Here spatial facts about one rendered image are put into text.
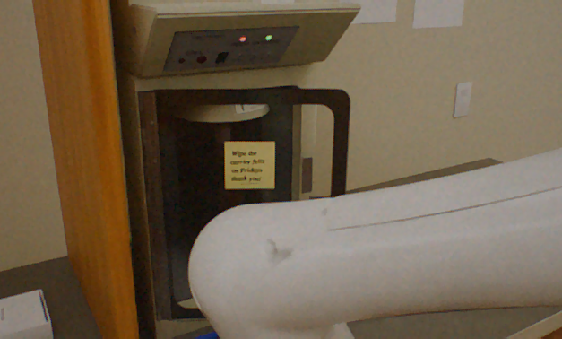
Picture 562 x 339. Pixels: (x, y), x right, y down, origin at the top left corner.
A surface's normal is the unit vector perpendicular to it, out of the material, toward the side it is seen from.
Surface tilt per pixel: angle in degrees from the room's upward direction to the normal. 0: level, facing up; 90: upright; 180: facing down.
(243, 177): 90
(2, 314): 0
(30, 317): 0
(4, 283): 0
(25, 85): 90
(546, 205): 54
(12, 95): 90
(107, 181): 90
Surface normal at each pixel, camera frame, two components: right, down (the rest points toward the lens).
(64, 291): 0.01, -0.94
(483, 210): -0.54, -0.44
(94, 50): 0.50, 0.30
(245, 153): 0.05, 0.34
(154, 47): 0.35, 0.88
